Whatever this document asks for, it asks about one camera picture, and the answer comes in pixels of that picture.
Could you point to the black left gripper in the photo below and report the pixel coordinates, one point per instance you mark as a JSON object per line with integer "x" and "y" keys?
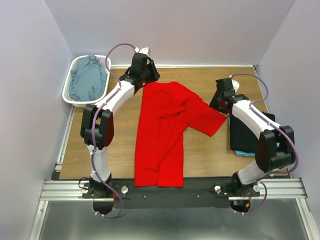
{"x": 156, "y": 75}

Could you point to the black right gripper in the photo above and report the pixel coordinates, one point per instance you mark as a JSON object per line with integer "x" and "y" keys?
{"x": 213, "y": 105}

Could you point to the red t shirt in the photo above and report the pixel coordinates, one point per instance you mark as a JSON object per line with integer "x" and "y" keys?
{"x": 167, "y": 110}

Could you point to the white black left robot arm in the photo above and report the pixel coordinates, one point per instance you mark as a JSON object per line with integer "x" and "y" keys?
{"x": 97, "y": 126}

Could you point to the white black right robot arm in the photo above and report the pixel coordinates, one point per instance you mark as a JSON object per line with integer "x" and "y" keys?
{"x": 275, "y": 143}

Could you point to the white table edge strip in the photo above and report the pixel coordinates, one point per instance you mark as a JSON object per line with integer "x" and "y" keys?
{"x": 205, "y": 66}

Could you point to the folded black t shirt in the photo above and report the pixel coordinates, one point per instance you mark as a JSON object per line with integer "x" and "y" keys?
{"x": 241, "y": 137}

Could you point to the grey-blue t shirt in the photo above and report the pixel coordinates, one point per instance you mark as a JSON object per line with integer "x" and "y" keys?
{"x": 87, "y": 79}

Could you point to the white plastic laundry basket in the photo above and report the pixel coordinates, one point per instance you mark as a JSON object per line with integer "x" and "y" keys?
{"x": 65, "y": 93}

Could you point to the folded teal t shirt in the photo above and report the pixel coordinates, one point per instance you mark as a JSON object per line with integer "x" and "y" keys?
{"x": 244, "y": 154}

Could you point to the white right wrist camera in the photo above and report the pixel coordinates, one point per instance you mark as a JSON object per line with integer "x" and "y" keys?
{"x": 235, "y": 84}

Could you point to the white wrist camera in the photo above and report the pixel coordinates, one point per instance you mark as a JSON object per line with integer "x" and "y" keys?
{"x": 144, "y": 50}
{"x": 235, "y": 84}

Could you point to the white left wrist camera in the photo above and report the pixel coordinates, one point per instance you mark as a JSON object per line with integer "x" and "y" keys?
{"x": 144, "y": 50}

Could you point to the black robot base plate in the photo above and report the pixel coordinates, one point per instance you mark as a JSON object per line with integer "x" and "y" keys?
{"x": 197, "y": 192}

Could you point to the aluminium frame rail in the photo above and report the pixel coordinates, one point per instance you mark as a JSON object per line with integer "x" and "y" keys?
{"x": 278, "y": 213}

